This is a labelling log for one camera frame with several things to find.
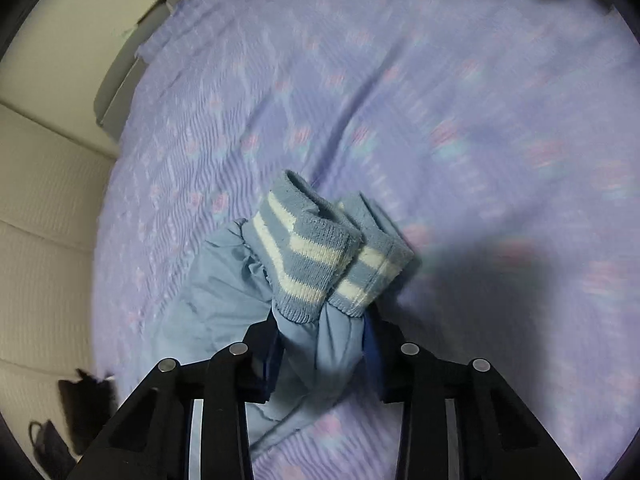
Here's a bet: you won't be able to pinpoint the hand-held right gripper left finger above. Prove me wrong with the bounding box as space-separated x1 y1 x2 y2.
66 310 286 480

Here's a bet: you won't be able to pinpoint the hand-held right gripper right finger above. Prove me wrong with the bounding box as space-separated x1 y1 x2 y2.
363 310 583 480

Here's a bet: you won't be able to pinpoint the light blue pants striped cuffs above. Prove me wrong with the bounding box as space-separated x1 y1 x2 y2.
159 169 417 452

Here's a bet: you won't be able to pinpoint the black bag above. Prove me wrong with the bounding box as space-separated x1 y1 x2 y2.
28 368 115 478

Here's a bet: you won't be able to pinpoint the purple patterned bed blanket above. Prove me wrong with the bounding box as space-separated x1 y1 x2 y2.
92 0 637 480

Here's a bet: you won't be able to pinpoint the beige bed frame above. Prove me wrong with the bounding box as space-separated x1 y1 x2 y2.
93 0 173 142

